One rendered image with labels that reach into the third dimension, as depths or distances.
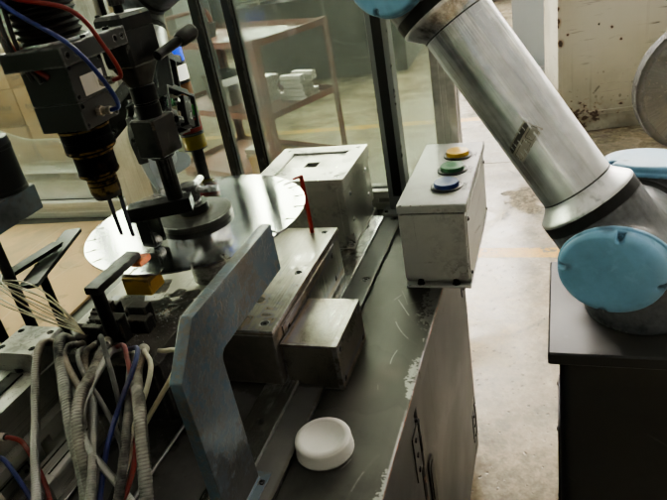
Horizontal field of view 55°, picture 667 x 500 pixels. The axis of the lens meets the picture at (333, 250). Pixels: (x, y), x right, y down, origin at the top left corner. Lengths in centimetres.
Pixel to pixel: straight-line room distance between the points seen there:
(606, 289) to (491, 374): 131
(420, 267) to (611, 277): 38
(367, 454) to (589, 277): 33
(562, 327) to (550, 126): 33
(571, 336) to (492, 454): 91
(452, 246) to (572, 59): 292
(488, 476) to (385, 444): 99
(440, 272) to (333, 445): 39
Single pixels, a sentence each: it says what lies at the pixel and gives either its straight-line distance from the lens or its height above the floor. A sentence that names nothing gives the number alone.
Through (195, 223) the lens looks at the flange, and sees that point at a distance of 93.
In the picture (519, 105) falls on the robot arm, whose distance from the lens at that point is 75.
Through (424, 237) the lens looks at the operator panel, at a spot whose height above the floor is 84.
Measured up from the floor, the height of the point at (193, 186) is 100.
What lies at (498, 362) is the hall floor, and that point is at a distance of 211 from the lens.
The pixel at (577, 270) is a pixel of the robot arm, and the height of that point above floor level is 92.
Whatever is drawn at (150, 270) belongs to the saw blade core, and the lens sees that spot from 86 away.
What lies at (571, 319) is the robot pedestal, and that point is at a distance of 99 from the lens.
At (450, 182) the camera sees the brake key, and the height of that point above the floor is 91.
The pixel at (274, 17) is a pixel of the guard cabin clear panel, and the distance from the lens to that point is 133.
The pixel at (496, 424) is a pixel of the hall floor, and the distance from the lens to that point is 190.
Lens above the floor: 131
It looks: 27 degrees down
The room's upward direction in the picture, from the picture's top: 11 degrees counter-clockwise
